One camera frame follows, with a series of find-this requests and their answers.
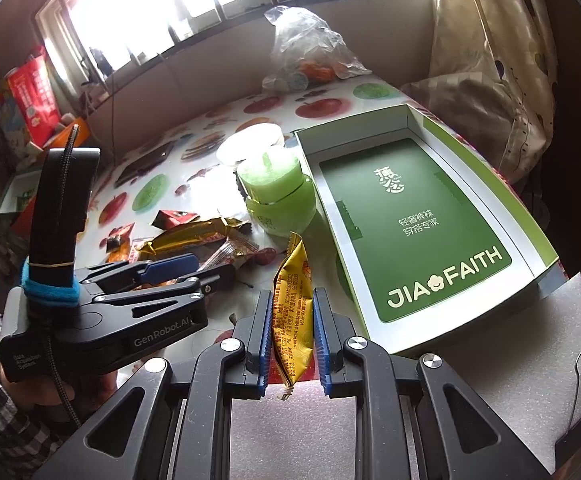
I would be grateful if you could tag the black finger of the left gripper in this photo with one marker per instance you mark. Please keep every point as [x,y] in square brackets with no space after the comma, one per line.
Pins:
[202,283]

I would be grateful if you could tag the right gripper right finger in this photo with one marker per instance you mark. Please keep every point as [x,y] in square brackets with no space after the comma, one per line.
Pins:
[338,376]

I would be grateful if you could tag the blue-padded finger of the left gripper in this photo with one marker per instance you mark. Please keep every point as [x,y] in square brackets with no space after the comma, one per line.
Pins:
[125,274]

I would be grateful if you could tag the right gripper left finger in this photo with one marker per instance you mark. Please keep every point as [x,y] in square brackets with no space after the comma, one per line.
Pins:
[250,376]

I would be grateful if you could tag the gold rice bar wrapper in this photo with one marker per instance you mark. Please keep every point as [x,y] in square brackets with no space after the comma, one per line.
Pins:
[174,241]

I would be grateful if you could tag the small yellow peanut candy packet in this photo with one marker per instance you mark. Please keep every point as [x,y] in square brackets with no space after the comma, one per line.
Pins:
[292,315]

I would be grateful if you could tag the orange konjac snack pouch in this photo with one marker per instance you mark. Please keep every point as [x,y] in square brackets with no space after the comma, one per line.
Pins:
[234,250]

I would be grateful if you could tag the plaid left forearm sleeve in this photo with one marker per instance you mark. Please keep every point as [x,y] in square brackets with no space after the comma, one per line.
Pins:
[26,443]

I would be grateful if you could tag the clear plastic bag with snacks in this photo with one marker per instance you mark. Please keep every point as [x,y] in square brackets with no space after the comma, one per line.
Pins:
[306,52]

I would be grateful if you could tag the person's left hand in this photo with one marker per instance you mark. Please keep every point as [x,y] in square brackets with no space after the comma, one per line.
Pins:
[92,391]

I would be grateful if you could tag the small red black candy packet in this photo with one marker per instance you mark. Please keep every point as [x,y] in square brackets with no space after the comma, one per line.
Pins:
[168,219]

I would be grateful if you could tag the black smartphone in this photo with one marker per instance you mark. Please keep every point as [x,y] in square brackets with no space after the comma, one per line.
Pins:
[144,164]

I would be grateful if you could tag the light green plastic bottle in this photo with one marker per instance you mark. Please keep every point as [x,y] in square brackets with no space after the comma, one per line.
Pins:
[278,195]

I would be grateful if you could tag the green and white gift box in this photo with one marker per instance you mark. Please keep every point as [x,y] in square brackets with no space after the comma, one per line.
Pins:
[430,236]

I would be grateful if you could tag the orange storage box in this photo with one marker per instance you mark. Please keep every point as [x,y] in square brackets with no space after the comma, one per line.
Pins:
[59,140]

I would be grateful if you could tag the red snack bag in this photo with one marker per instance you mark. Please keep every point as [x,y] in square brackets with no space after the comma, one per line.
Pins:
[31,88]

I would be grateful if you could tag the black binder clip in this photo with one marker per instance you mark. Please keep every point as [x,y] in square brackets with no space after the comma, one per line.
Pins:
[570,441]

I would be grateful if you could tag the beige patterned curtain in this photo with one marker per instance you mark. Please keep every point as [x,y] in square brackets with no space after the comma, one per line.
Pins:
[491,78]

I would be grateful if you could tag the black camera mount with cable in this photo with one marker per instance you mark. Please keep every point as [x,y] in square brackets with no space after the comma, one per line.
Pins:
[63,192]

